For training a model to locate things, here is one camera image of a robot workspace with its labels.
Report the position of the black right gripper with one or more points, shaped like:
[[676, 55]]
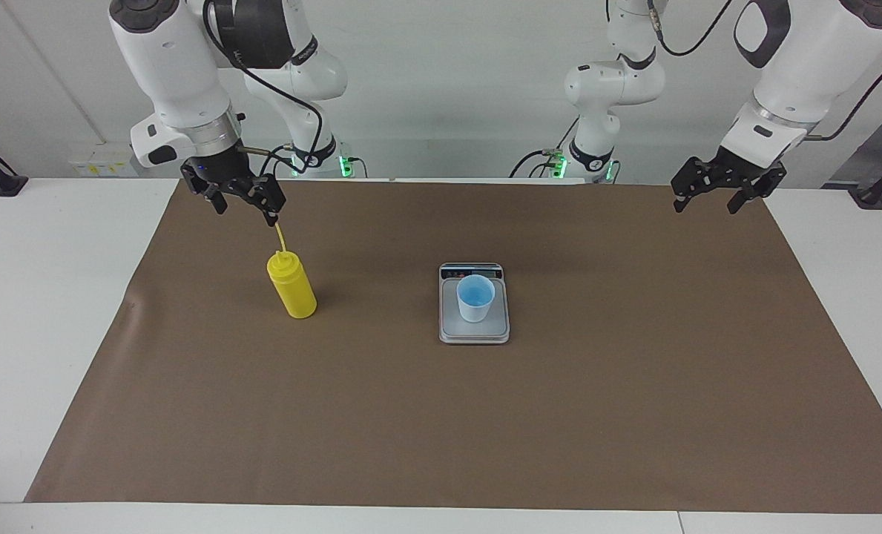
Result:
[[218, 167]]

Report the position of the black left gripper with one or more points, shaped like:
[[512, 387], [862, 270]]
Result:
[[737, 167]]

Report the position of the yellow squeeze seasoning bottle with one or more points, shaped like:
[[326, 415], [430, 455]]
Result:
[[296, 293]]

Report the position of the light blue plastic cup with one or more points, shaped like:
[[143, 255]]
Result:
[[476, 311]]

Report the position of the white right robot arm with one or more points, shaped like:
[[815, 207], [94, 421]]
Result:
[[173, 67]]

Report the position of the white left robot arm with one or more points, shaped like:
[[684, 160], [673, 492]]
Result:
[[804, 74]]

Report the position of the silver digital kitchen scale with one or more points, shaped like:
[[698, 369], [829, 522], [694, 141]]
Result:
[[485, 334]]

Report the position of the brown paper table mat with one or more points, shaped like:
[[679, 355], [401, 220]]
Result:
[[262, 415]]

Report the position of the white wall socket box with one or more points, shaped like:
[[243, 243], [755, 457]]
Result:
[[103, 165]]

